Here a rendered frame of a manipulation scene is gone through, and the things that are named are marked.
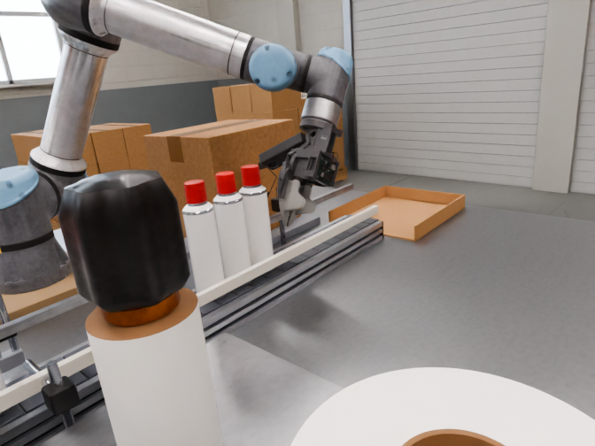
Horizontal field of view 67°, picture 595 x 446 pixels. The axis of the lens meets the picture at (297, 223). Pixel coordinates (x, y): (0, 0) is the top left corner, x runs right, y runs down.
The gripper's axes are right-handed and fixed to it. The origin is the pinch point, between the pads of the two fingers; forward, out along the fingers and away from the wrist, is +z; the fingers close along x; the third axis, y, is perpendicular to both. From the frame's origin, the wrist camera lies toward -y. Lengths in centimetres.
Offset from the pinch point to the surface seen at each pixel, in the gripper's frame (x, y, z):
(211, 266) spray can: -17.6, 2.5, 11.9
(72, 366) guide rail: -37.2, 4.4, 27.6
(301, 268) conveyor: 2.0, 5.8, 8.7
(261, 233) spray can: -8.1, 2.6, 4.1
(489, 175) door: 385, -91, -121
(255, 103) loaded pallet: 209, -259, -122
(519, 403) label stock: -34, 54, 12
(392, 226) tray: 37.9, 3.6, -7.5
